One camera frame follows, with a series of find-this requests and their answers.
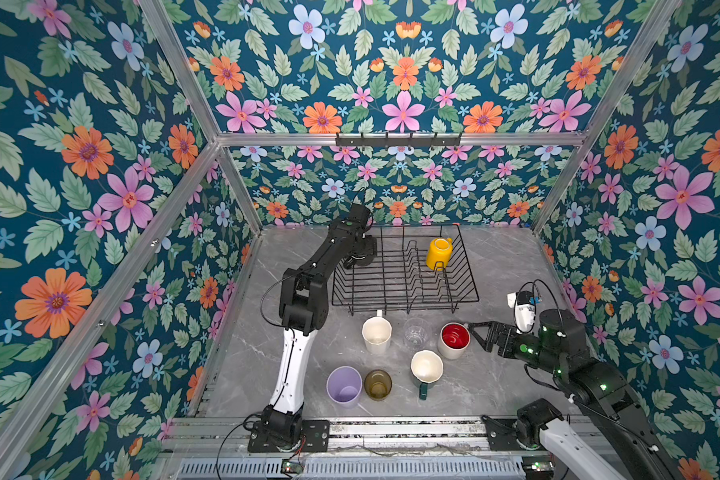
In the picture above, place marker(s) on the clear glass cup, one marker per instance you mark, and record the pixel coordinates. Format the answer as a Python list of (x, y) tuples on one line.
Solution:
[(416, 333)]

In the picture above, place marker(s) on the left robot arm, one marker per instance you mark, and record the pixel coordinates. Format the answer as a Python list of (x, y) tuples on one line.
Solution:
[(303, 309)]

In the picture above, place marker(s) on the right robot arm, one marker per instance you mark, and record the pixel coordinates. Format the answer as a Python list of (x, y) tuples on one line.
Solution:
[(597, 389)]

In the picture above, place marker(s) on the cream mug green handle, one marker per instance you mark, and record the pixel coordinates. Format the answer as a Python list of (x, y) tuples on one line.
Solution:
[(426, 369)]

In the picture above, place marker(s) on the black wall hook rail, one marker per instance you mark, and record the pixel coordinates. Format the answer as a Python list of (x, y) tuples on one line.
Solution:
[(385, 140)]

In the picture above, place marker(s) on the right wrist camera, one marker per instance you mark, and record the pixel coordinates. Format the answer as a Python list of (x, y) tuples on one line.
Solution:
[(522, 304)]

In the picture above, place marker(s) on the black wire dish rack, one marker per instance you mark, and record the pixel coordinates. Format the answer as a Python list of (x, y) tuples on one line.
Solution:
[(398, 278)]

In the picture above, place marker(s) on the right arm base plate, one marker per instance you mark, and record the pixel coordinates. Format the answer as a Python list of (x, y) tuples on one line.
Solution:
[(510, 433)]

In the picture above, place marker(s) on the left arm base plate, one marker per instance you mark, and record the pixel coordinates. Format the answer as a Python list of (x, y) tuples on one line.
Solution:
[(310, 436)]

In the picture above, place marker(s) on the lilac plastic cup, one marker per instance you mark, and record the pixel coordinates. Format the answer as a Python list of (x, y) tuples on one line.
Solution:
[(344, 386)]

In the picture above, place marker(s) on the red interior white mug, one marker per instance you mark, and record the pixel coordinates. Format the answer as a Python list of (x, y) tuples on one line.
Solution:
[(453, 340)]

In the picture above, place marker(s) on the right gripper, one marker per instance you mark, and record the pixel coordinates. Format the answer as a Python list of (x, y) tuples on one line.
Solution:
[(494, 331)]

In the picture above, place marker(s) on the black mug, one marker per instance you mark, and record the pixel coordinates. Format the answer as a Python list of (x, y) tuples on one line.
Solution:
[(352, 261)]

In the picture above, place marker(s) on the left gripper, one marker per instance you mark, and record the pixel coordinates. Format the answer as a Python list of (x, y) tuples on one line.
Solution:
[(356, 254)]

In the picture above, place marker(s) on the olive green glass cup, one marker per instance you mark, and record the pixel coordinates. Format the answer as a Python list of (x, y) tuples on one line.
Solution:
[(377, 384)]

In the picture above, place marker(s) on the cream mug with handle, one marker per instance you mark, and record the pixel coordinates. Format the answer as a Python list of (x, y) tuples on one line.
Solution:
[(376, 333)]

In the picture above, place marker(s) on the yellow mug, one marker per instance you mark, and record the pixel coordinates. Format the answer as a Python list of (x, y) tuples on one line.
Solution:
[(439, 253)]

